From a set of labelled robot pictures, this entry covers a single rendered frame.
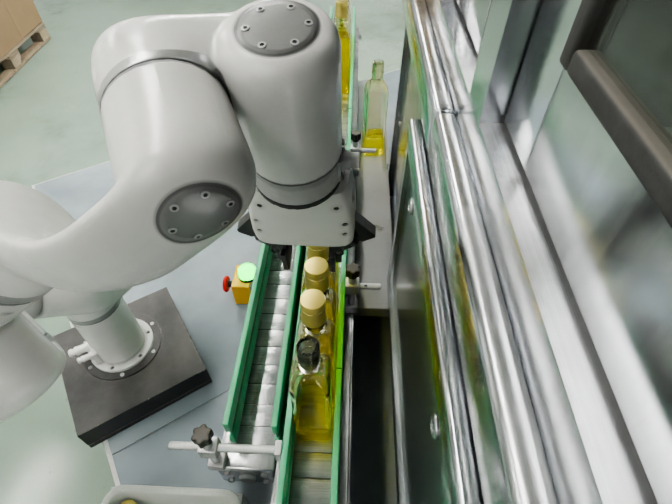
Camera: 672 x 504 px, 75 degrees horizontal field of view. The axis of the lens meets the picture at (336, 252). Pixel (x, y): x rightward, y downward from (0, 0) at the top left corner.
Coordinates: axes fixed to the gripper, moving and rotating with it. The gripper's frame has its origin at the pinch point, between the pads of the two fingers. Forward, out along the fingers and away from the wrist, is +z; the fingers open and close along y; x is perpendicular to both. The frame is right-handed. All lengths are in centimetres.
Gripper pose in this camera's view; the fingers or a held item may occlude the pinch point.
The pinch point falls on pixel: (309, 252)
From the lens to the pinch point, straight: 50.5
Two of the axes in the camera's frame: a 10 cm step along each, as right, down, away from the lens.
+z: 0.1, 4.6, 8.9
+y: -10.0, -0.4, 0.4
